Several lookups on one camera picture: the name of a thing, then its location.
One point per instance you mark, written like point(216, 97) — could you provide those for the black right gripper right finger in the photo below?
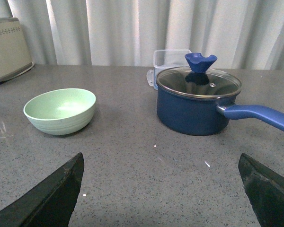
point(265, 191)

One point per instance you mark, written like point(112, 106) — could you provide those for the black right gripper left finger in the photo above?
point(51, 202)

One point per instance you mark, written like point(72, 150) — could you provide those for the green bowl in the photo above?
point(62, 111)

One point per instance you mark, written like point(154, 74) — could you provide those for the blue saucepan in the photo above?
point(201, 117)

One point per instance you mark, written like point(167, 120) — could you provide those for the glass lid with blue knob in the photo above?
point(198, 80)

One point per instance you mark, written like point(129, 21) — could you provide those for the cream toaster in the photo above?
point(15, 57)

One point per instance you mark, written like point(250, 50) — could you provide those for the white curtain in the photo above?
point(243, 34)

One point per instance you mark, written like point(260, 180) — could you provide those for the clear plastic container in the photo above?
point(166, 59)

